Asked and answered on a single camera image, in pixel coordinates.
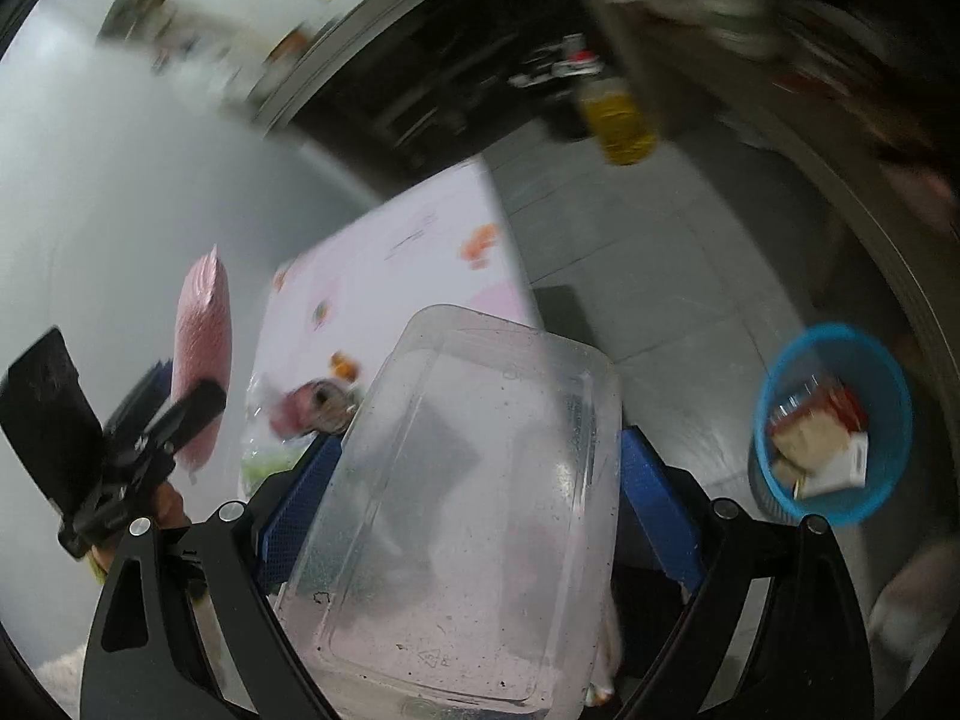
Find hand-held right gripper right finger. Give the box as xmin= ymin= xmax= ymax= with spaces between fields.
xmin=619 ymin=426 xmax=875 ymax=720

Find red white packet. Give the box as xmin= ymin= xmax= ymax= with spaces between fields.
xmin=772 ymin=379 xmax=863 ymax=436

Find perforated metal shelf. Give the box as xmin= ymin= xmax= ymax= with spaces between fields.
xmin=712 ymin=112 xmax=960 ymax=361

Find pink packet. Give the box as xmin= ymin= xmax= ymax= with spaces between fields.
xmin=171 ymin=244 xmax=233 ymax=477

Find clear bag green red contents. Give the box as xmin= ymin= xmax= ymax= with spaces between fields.
xmin=240 ymin=371 xmax=316 ymax=500

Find red round tin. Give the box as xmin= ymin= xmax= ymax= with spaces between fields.
xmin=270 ymin=381 xmax=357 ymax=440

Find person's left hand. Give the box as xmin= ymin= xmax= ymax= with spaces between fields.
xmin=154 ymin=481 xmax=192 ymax=530

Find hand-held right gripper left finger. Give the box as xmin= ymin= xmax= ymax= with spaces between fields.
xmin=79 ymin=431 xmax=350 ymax=720

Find clear bag of chips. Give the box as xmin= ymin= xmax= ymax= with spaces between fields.
xmin=769 ymin=412 xmax=848 ymax=488

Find concrete kitchen counter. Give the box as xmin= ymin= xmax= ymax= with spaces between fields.
xmin=251 ymin=0 xmax=661 ymax=136

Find clear plastic container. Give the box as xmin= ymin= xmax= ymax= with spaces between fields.
xmin=271 ymin=304 xmax=623 ymax=717

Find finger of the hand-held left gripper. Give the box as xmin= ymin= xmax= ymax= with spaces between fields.
xmin=111 ymin=364 xmax=176 ymax=437
xmin=161 ymin=380 xmax=227 ymax=458

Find cooking oil bottle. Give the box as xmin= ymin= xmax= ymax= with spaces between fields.
xmin=566 ymin=49 xmax=659 ymax=167

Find blue plastic basket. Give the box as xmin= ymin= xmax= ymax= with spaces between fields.
xmin=750 ymin=322 xmax=914 ymax=527

